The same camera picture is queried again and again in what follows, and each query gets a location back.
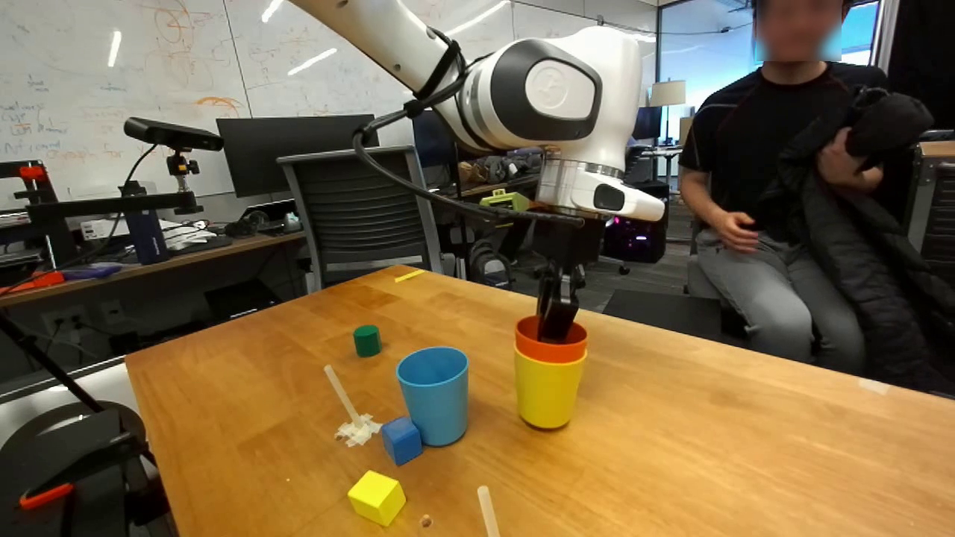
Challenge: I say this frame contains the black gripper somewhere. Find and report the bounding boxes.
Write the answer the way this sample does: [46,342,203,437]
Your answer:
[533,212,607,346]

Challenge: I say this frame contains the orange plastic cup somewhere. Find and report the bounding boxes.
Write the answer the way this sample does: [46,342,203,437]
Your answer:
[512,312,589,367]

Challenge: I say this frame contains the yellow plastic cup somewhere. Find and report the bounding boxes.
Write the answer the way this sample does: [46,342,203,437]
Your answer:
[510,346,589,431]

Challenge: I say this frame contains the black wheeled robot base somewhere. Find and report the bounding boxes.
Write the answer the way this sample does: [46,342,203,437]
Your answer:
[0,311,181,537]

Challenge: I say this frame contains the blue plastic cup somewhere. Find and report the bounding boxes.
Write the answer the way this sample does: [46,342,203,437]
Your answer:
[393,342,475,449]

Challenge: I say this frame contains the green cylinder block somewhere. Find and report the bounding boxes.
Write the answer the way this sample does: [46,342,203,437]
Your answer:
[351,321,384,361]

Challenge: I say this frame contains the blue cube block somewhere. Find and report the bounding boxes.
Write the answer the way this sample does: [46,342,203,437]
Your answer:
[382,413,425,467]

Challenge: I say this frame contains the grey mesh office chair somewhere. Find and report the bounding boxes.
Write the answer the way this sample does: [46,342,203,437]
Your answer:
[275,142,448,296]

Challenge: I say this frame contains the white table lamp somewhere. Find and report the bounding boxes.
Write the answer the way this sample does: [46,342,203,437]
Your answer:
[648,78,689,111]

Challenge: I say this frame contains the person in black t-shirt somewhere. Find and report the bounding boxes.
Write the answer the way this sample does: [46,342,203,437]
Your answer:
[676,0,955,367]

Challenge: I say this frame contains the yellow cube block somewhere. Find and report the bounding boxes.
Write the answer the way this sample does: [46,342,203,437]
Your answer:
[345,467,407,527]

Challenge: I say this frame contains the black jacket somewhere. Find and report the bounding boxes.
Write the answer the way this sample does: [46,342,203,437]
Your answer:
[772,84,955,393]

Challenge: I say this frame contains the wide black monitor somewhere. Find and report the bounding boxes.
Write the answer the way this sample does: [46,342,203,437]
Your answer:
[213,111,382,199]

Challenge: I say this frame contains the white cloth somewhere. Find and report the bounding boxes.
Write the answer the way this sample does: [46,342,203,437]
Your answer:
[158,217,218,254]

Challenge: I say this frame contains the wooden office desk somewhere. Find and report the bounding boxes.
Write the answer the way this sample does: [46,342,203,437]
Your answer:
[0,230,309,312]

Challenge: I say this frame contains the dark blue bottle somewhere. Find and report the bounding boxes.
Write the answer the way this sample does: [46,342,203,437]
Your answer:
[127,205,167,266]

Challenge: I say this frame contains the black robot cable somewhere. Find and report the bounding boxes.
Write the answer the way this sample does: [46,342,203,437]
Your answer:
[349,27,589,231]

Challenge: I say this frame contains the black camera on mount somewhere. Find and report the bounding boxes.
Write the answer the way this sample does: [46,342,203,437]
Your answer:
[119,112,225,193]

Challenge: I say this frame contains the black and red clamp frame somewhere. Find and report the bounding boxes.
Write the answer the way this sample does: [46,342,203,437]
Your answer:
[0,157,203,270]

